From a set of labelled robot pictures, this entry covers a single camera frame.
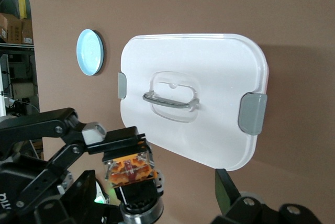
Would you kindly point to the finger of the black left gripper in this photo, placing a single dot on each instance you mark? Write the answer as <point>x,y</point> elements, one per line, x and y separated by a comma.
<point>160,183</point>
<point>117,140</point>

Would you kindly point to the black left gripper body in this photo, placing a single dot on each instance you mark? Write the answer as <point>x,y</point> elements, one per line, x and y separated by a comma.
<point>13,177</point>

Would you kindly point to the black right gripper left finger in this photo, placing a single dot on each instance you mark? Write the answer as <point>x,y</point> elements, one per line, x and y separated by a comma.
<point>81,197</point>

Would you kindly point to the brown cardboard box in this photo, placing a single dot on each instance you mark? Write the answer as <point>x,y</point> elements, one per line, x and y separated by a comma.
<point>11,29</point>
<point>27,31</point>

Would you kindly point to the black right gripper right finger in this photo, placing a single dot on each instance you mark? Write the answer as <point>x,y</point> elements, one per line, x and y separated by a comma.
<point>230,203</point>

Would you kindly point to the light blue round plate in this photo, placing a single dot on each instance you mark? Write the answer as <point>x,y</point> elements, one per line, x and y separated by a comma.
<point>87,54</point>

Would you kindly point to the metal shelf rack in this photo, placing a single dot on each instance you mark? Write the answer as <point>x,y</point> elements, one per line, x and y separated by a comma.
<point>18,46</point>

